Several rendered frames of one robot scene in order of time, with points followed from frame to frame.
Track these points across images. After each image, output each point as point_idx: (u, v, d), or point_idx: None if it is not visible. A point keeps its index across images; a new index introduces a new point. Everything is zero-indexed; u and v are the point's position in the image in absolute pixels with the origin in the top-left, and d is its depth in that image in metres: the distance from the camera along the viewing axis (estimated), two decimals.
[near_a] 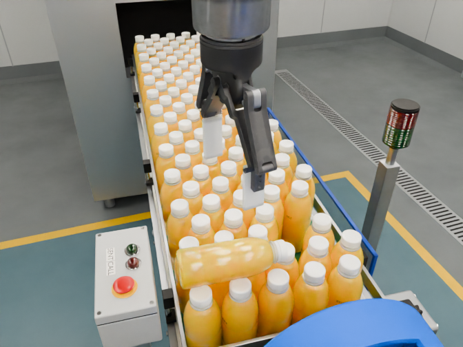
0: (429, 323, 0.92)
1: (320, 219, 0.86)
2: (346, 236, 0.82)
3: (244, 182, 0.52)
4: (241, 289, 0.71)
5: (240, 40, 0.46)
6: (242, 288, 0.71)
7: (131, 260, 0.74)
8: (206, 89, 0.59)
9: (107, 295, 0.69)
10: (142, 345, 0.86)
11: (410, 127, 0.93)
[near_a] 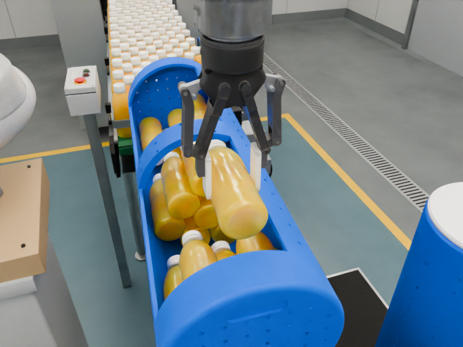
0: None
1: None
2: None
3: (260, 165, 0.59)
4: None
5: None
6: None
7: (85, 73, 1.43)
8: (193, 124, 0.53)
9: (71, 84, 1.38)
10: (94, 134, 1.55)
11: None
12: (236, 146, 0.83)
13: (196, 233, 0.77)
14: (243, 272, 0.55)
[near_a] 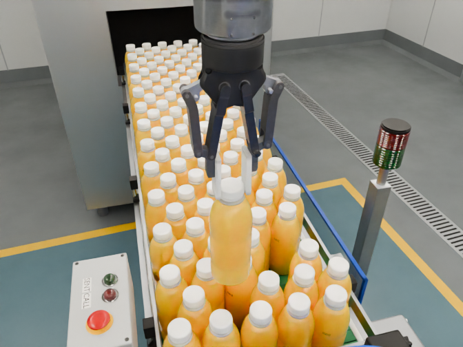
0: None
1: (306, 245, 0.83)
2: (333, 264, 0.79)
3: None
4: (221, 323, 0.68)
5: None
6: (222, 322, 0.69)
7: (107, 292, 0.71)
8: (262, 113, 0.56)
9: (81, 331, 0.66)
10: None
11: (402, 148, 0.90)
12: None
13: None
14: None
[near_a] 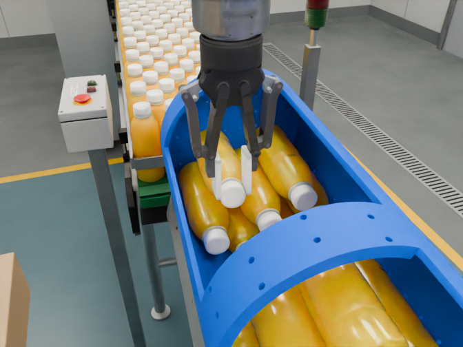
0: None
1: None
2: None
3: None
4: None
5: None
6: None
7: (89, 87, 0.95)
8: (262, 113, 0.56)
9: (69, 104, 0.91)
10: (103, 173, 1.07)
11: (324, 7, 1.14)
12: (453, 284, 0.36)
13: None
14: None
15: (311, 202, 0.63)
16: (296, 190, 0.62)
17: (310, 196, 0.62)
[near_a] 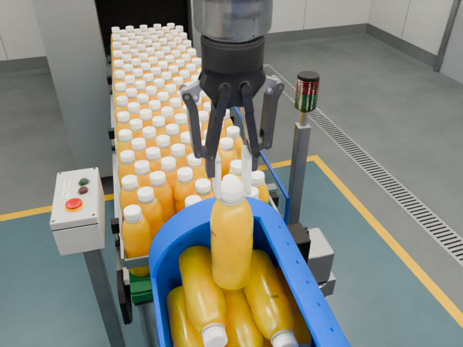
0: (327, 250, 1.15)
1: (235, 163, 1.09)
2: (253, 175, 1.05)
3: None
4: (232, 189, 0.60)
5: None
6: (233, 188, 0.60)
7: (81, 188, 0.97)
8: (262, 114, 0.56)
9: (61, 211, 0.92)
10: (96, 262, 1.09)
11: (313, 93, 1.16)
12: None
13: None
14: None
15: None
16: (278, 340, 0.64)
17: (291, 346, 0.64)
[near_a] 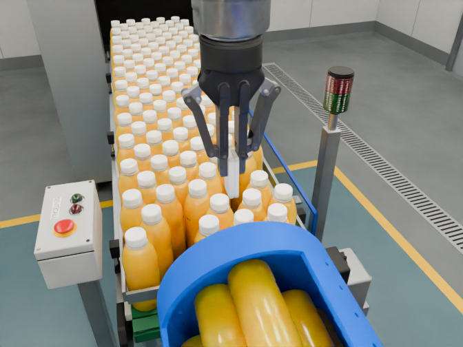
0: (363, 275, 0.99)
1: (257, 175, 0.92)
2: (278, 188, 0.88)
3: (238, 171, 0.58)
4: None
5: None
6: None
7: (74, 206, 0.80)
8: (207, 126, 0.54)
9: (49, 235, 0.76)
10: (91, 292, 0.92)
11: (346, 92, 0.99)
12: None
13: None
14: None
15: None
16: None
17: None
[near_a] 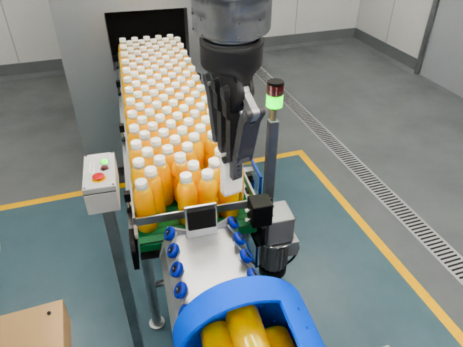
0: (290, 216, 1.50)
1: (218, 149, 1.44)
2: None
3: None
4: None
5: None
6: None
7: (103, 166, 1.32)
8: (248, 133, 0.52)
9: (89, 181, 1.27)
10: (112, 224, 1.44)
11: (279, 95, 1.50)
12: None
13: None
14: None
15: None
16: None
17: None
